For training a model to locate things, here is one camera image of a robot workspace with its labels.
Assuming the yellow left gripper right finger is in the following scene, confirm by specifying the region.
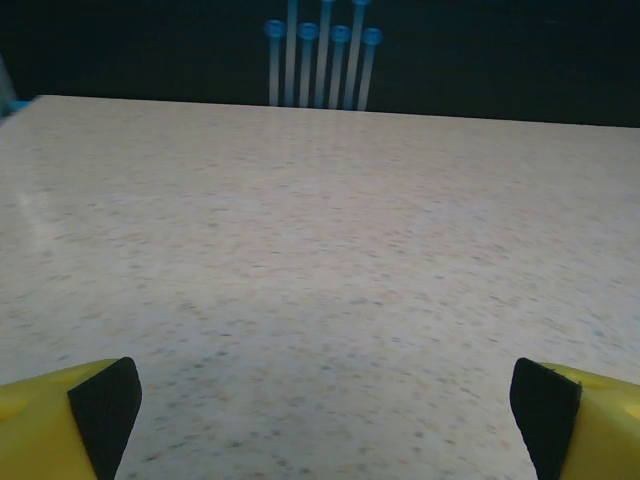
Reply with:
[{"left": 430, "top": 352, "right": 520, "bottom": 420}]
[{"left": 508, "top": 356, "right": 640, "bottom": 480}]

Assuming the blue table edge trim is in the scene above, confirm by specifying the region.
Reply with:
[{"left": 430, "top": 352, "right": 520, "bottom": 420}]
[{"left": 0, "top": 98, "right": 35, "bottom": 121}]

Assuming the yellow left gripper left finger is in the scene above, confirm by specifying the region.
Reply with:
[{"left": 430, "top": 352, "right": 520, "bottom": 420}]
[{"left": 0, "top": 356, "right": 144, "bottom": 480}]

